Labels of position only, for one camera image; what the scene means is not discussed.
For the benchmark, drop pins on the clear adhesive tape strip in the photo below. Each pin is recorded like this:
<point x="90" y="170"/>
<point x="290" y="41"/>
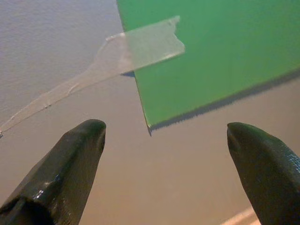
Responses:
<point x="140" y="51"/>

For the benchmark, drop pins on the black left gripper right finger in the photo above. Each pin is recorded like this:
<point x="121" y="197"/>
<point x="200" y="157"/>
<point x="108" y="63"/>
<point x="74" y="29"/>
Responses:
<point x="269" y="168"/>

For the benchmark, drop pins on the green paper sheet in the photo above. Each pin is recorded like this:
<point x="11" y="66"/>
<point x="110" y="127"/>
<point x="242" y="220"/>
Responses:
<point x="222" y="58"/>

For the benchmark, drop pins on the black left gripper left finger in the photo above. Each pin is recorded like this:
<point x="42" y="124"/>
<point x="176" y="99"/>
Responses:
<point x="61" y="168"/>

